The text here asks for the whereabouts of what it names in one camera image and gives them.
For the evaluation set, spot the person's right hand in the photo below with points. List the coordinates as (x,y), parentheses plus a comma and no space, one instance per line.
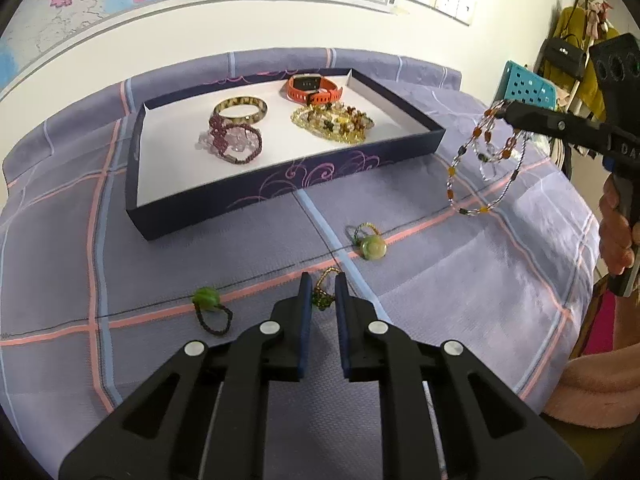
(612,235)

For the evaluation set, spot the pink fleece clothing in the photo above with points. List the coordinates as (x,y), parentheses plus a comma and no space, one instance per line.
(595,390)

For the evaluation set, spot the teal plastic crate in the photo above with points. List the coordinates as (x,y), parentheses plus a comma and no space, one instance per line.
(525,82)

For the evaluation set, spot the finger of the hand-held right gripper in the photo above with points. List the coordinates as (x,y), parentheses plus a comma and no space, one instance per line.
(560,125)

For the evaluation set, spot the orange wrist watch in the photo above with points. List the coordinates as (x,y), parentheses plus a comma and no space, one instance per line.
(300,91)

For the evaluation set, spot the dark blue shallow cardboard box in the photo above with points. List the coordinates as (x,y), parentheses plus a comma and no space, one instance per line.
(280,175)

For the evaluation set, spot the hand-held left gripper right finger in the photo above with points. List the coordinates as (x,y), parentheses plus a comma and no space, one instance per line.
(342,330)

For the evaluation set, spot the black handbag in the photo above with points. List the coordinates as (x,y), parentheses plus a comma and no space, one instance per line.
(565,57)

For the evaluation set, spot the gold brown bangle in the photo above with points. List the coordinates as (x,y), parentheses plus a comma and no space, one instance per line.
(220,109)

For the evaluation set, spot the small pink hanging doll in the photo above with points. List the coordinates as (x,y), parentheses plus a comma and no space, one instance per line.
(597,15)

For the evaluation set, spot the magenta cloth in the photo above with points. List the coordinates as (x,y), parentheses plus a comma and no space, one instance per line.
(600,325)

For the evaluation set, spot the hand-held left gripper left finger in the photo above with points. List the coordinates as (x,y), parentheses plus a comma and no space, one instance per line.
(303,330)

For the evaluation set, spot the yellow hanging garment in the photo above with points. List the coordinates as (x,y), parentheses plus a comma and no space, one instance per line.
(575,22)

